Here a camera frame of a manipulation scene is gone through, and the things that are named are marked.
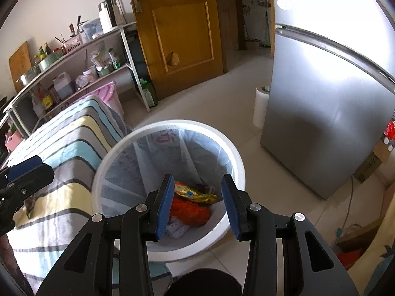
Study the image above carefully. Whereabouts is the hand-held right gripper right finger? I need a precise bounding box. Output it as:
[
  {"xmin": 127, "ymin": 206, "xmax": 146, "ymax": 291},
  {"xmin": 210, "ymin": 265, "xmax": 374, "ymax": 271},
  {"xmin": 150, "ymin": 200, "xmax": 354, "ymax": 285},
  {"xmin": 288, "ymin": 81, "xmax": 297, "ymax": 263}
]
[{"xmin": 221, "ymin": 174, "xmax": 360, "ymax": 296}]

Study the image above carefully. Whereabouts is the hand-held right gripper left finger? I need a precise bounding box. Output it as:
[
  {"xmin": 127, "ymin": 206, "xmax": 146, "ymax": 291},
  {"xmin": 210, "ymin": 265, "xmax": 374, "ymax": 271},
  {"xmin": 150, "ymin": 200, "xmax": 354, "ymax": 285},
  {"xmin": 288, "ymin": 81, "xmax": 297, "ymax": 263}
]
[{"xmin": 35, "ymin": 174, "xmax": 175, "ymax": 296}]

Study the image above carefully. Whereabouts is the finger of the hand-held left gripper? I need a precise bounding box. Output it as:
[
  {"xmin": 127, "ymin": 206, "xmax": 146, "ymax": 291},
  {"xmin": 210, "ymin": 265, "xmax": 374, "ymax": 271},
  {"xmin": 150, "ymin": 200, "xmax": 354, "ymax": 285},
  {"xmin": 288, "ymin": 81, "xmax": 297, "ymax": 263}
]
[
  {"xmin": 0, "ymin": 163, "xmax": 55, "ymax": 210},
  {"xmin": 0, "ymin": 156, "xmax": 43, "ymax": 183}
]

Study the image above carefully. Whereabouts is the white textured paper towel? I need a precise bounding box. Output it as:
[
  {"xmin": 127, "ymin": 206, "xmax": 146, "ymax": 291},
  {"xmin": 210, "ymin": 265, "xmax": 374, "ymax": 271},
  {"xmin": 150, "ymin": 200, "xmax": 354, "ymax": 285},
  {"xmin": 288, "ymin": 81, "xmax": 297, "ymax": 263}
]
[{"xmin": 167, "ymin": 216, "xmax": 190, "ymax": 239}]

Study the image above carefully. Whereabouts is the brown snack packet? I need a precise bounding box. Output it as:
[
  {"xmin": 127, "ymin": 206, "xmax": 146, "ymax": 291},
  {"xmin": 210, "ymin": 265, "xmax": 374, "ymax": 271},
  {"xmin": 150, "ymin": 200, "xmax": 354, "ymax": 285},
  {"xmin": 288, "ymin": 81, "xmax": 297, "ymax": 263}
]
[{"xmin": 24, "ymin": 198, "xmax": 36, "ymax": 218}]

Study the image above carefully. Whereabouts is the yellow snack packet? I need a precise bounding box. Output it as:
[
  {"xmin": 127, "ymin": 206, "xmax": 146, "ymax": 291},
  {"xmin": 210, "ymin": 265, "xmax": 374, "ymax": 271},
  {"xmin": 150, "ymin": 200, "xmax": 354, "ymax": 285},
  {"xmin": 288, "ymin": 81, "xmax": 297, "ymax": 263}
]
[{"xmin": 174, "ymin": 181, "xmax": 223, "ymax": 204}]

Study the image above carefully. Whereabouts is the white round waste bin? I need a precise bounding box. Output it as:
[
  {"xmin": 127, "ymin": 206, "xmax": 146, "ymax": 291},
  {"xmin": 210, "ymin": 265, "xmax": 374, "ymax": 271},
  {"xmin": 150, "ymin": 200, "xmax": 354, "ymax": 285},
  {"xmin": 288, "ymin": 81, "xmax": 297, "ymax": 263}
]
[{"xmin": 92, "ymin": 120, "xmax": 246, "ymax": 264}]

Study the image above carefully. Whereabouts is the clear plastic bin liner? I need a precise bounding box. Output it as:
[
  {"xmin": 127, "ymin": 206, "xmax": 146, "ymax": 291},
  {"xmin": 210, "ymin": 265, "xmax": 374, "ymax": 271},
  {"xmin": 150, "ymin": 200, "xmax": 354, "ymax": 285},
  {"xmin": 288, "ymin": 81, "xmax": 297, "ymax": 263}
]
[{"xmin": 100, "ymin": 128, "xmax": 237, "ymax": 244}]

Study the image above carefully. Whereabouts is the pink plastic basket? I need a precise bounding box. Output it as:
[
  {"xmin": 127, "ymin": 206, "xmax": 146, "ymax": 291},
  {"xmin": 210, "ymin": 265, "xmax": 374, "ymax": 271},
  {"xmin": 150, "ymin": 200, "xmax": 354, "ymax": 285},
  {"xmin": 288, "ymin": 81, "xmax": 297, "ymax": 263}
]
[{"xmin": 5, "ymin": 129, "xmax": 23, "ymax": 151}]

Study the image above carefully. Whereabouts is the striped blanket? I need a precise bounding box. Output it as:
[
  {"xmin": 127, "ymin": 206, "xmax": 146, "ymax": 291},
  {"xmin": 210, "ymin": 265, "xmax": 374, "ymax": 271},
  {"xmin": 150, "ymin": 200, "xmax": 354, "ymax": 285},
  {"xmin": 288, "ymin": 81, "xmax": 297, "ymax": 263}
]
[{"xmin": 0, "ymin": 94, "xmax": 170, "ymax": 284}]

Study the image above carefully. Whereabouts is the clear plastic bottle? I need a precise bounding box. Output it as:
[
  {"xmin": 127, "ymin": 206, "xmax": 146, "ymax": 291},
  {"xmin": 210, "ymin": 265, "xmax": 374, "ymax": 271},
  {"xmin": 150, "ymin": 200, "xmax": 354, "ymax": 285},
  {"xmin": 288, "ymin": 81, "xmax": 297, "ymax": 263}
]
[{"xmin": 32, "ymin": 94, "xmax": 45, "ymax": 118}]

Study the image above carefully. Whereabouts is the yellow label oil bottle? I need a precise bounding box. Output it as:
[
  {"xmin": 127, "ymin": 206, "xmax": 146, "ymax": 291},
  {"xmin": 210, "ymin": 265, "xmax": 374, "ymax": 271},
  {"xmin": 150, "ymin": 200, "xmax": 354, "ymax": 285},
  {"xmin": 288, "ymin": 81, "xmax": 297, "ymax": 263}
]
[{"xmin": 40, "ymin": 88, "xmax": 53, "ymax": 110}]

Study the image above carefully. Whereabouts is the person's dark clothed leg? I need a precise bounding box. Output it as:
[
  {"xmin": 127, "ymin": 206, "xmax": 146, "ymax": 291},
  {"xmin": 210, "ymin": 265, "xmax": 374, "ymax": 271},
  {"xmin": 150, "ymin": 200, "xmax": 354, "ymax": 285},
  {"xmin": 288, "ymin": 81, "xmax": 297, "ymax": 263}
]
[{"xmin": 167, "ymin": 268, "xmax": 243, "ymax": 296}]

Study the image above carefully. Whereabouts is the plastic jug with dark liquid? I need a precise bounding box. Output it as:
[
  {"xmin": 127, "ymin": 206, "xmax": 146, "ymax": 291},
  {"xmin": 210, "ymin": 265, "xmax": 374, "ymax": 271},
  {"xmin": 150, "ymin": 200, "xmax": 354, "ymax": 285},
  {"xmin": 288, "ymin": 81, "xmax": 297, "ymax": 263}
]
[{"xmin": 53, "ymin": 72, "xmax": 74, "ymax": 100}]

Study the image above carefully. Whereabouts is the metal pot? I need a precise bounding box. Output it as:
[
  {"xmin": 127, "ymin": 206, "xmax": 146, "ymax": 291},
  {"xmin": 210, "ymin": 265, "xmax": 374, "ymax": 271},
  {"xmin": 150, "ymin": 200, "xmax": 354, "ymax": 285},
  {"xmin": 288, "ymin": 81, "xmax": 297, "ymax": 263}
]
[{"xmin": 17, "ymin": 68, "xmax": 42, "ymax": 87}]

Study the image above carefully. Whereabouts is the wooden cutting board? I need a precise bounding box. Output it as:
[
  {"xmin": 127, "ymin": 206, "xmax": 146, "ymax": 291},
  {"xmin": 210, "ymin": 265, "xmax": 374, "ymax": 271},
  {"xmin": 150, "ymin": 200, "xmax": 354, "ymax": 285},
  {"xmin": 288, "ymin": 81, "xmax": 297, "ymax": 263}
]
[{"xmin": 9, "ymin": 41, "xmax": 32, "ymax": 84}]

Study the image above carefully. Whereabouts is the white paper roll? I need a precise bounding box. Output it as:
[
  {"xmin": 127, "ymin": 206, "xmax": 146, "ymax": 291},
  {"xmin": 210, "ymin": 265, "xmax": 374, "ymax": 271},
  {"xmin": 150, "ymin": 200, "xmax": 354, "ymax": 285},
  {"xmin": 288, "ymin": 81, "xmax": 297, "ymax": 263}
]
[{"xmin": 254, "ymin": 86, "xmax": 272, "ymax": 128}]

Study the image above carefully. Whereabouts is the green basin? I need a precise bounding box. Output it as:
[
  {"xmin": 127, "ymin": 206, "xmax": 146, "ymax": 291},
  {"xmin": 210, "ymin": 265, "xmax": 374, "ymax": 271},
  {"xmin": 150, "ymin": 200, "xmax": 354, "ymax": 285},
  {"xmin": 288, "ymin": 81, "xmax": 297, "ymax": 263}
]
[{"xmin": 35, "ymin": 51, "xmax": 64, "ymax": 70}]

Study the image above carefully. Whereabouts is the pink plastic tray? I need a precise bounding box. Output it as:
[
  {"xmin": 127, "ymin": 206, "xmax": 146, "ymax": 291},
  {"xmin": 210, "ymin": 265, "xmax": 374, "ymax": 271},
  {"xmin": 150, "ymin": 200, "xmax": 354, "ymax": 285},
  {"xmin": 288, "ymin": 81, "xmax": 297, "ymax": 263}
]
[{"xmin": 83, "ymin": 81, "xmax": 123, "ymax": 121}]

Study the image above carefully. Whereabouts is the green detergent bottle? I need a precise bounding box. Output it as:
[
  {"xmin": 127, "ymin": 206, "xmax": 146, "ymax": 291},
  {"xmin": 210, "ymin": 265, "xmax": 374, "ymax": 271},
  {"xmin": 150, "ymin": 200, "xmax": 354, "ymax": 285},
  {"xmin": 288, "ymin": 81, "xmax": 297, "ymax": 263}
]
[{"xmin": 140, "ymin": 78, "xmax": 158, "ymax": 107}]

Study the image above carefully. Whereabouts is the white metal shelf rack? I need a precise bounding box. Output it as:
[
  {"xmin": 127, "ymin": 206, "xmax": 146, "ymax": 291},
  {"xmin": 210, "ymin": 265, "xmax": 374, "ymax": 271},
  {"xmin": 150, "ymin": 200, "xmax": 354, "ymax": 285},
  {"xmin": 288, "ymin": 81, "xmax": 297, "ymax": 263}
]
[{"xmin": 3, "ymin": 21, "xmax": 151, "ymax": 136}]

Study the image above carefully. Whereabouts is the open brown carton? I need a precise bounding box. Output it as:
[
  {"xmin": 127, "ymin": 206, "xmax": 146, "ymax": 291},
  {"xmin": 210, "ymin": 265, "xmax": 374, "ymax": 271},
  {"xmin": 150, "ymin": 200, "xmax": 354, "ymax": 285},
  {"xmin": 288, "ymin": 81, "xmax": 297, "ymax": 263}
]
[{"xmin": 335, "ymin": 222, "xmax": 383, "ymax": 269}]

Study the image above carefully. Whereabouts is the white plastic bag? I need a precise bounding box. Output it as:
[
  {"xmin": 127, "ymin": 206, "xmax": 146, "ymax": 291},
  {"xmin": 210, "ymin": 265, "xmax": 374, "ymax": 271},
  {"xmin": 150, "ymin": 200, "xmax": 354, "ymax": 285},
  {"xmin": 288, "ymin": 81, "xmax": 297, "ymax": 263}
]
[{"xmin": 90, "ymin": 48, "xmax": 108, "ymax": 71}]

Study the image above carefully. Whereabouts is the green food packet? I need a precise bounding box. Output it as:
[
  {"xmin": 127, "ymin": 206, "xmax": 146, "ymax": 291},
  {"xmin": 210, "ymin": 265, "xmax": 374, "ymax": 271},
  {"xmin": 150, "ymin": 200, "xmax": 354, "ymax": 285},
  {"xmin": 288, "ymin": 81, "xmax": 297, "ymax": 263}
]
[{"xmin": 109, "ymin": 48, "xmax": 121, "ymax": 69}]

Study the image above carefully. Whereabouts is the silver refrigerator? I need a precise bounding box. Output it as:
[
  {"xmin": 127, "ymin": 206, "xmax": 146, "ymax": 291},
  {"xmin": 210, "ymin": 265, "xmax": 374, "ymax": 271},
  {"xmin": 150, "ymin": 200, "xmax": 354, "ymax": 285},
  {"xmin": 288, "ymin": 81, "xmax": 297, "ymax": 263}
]
[{"xmin": 260, "ymin": 0, "xmax": 395, "ymax": 201}]

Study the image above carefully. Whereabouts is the cardboard box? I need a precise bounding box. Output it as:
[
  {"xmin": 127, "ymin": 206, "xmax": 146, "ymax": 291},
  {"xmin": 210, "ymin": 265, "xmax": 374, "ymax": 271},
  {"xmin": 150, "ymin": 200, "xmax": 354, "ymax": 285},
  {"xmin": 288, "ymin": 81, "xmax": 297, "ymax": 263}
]
[{"xmin": 353, "ymin": 139, "xmax": 392, "ymax": 185}]

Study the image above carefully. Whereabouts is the clear plastic storage box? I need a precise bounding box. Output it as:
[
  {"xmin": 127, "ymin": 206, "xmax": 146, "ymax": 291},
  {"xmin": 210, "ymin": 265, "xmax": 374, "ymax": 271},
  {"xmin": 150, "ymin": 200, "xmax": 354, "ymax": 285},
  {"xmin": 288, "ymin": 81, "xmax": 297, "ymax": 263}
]
[{"xmin": 83, "ymin": 18, "xmax": 103, "ymax": 40}]

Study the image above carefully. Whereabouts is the black appliance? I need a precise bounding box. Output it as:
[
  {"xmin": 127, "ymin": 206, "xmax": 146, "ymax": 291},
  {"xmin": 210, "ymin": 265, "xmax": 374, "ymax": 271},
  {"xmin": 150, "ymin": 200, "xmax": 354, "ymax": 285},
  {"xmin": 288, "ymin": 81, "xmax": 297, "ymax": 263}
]
[{"xmin": 126, "ymin": 31, "xmax": 145, "ymax": 84}]

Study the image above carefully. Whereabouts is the yellow printed cloth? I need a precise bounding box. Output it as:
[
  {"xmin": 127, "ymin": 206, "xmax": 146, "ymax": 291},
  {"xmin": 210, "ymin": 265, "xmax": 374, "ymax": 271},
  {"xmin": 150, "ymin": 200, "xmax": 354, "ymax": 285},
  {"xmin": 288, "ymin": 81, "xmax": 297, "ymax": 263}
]
[{"xmin": 362, "ymin": 185, "xmax": 395, "ymax": 296}]

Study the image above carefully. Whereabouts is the white electric kettle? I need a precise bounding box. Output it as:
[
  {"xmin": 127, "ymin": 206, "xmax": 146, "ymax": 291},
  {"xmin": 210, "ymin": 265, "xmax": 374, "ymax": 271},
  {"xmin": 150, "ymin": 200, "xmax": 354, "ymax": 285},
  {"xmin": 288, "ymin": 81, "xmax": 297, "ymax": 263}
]
[{"xmin": 99, "ymin": 4, "xmax": 113, "ymax": 33}]

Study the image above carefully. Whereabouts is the red snack bag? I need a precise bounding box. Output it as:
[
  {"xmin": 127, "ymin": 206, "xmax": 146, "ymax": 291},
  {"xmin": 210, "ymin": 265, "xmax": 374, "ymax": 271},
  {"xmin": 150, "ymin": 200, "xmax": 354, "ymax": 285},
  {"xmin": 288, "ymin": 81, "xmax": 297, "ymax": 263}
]
[{"xmin": 383, "ymin": 120, "xmax": 395, "ymax": 152}]

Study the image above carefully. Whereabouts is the wooden door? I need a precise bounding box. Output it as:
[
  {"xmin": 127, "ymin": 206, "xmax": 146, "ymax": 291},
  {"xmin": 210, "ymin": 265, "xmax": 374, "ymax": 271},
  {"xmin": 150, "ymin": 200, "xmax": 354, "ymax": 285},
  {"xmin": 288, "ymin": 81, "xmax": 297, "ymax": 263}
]
[{"xmin": 126, "ymin": 0, "xmax": 224, "ymax": 101}]

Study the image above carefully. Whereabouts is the broom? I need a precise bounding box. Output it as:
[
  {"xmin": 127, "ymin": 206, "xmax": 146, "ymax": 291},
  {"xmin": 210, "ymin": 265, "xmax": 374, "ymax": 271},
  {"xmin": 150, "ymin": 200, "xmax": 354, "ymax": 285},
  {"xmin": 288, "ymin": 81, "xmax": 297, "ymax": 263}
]
[{"xmin": 265, "ymin": 11, "xmax": 273, "ymax": 47}]

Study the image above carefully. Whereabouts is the floor cable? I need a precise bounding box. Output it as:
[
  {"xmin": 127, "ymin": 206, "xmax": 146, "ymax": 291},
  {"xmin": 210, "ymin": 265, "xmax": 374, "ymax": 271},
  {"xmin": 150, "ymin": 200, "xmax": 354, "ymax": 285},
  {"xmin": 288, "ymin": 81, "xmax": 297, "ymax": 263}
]
[{"xmin": 338, "ymin": 176, "xmax": 354, "ymax": 232}]

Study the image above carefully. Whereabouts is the metal door handle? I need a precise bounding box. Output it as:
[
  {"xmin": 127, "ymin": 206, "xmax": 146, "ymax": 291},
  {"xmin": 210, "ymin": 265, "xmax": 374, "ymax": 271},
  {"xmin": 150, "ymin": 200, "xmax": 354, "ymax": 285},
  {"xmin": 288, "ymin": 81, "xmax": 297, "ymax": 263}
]
[{"xmin": 132, "ymin": 0, "xmax": 152, "ymax": 13}]

